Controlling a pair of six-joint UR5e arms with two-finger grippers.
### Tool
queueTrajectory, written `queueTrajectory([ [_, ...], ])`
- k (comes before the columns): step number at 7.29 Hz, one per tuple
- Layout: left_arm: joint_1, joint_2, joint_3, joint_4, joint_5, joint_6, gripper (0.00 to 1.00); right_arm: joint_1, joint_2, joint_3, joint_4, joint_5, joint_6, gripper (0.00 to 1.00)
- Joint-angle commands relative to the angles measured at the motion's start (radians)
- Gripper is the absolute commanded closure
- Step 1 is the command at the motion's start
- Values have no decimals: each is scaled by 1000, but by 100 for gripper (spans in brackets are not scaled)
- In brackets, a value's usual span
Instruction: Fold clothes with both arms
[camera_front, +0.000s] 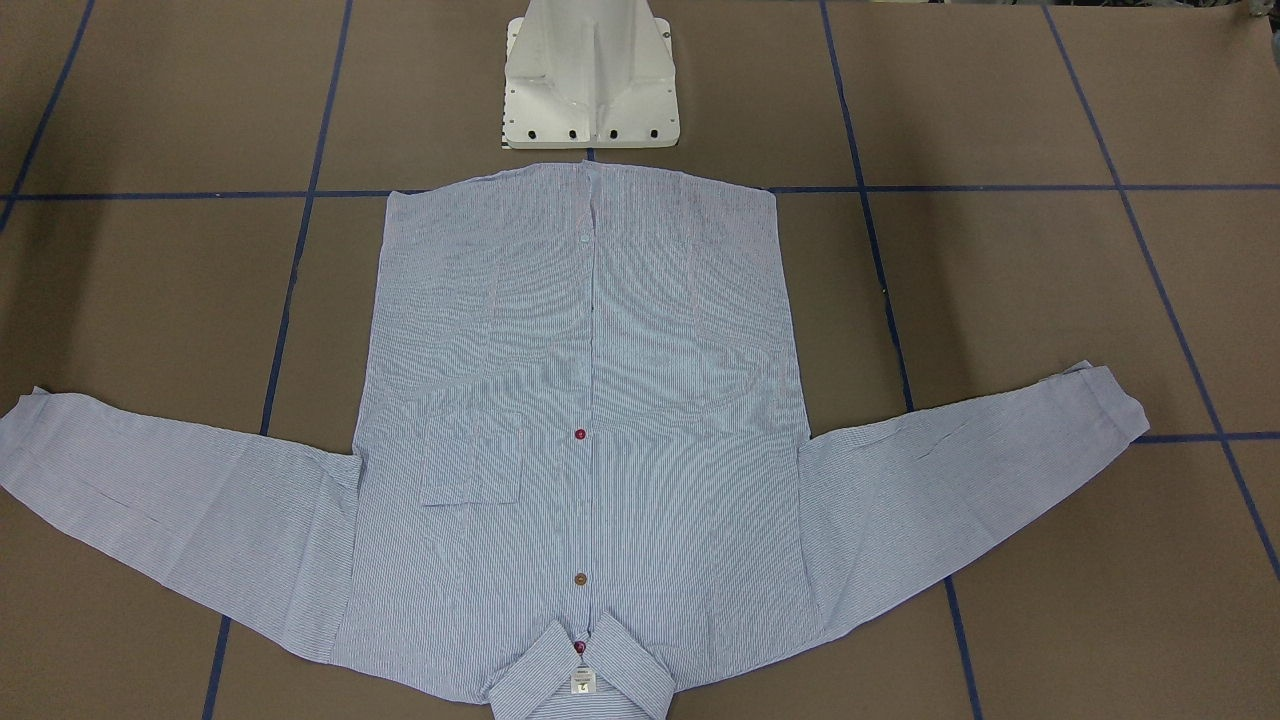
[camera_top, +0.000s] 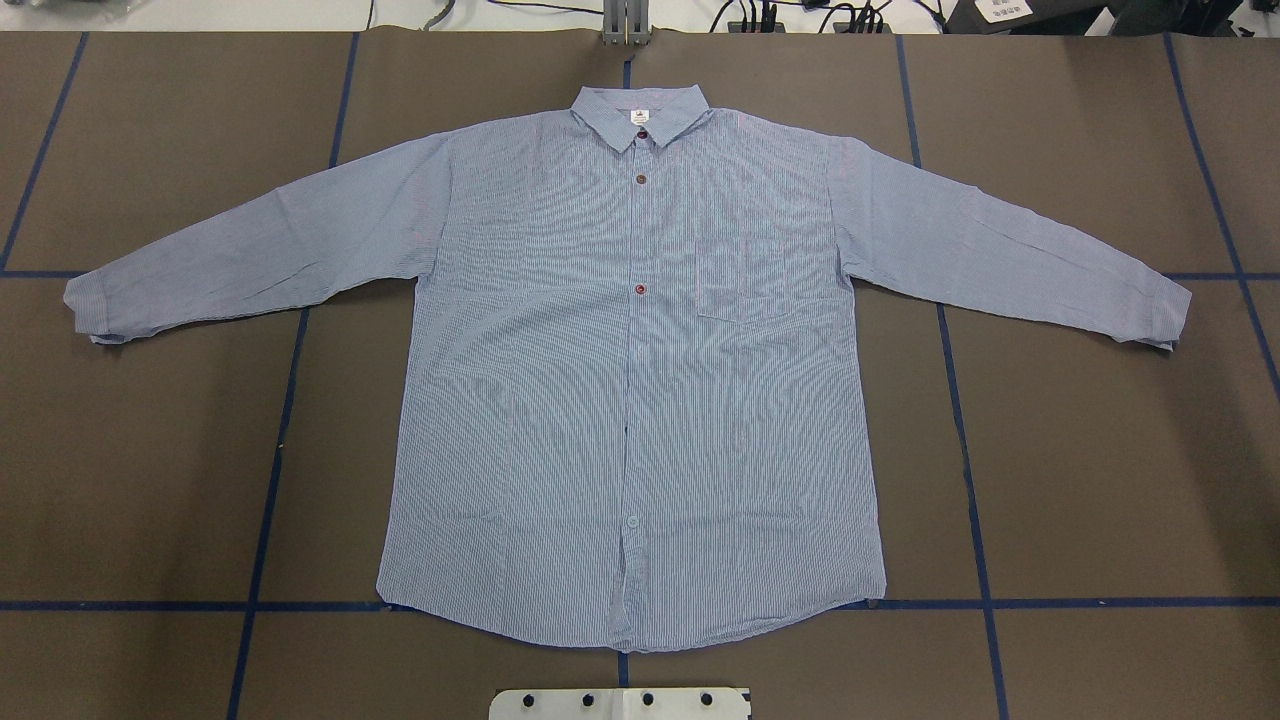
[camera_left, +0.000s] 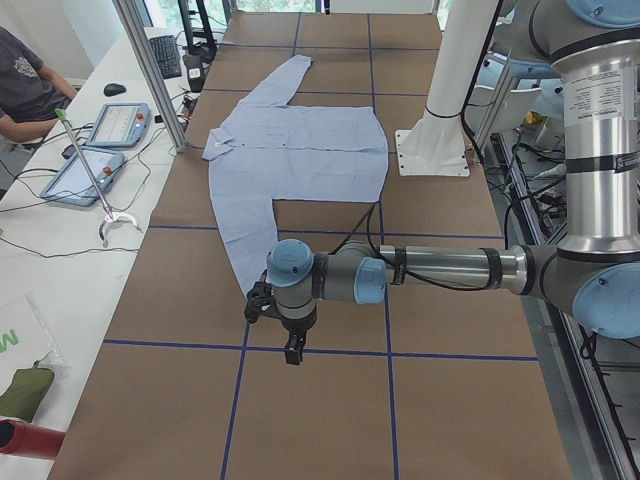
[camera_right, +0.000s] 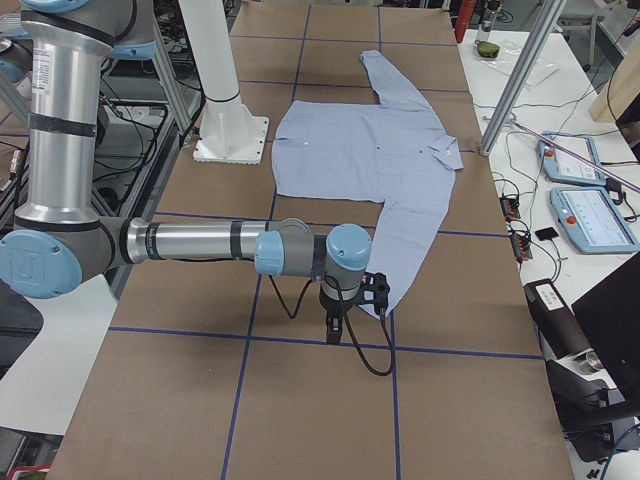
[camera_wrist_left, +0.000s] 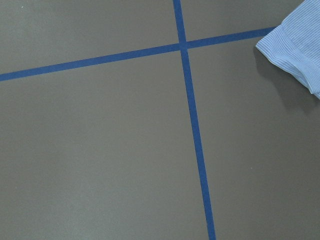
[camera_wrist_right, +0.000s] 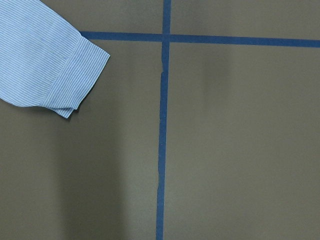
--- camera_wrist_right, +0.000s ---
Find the light blue striped shirt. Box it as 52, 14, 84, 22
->
0, 0, 110, 118

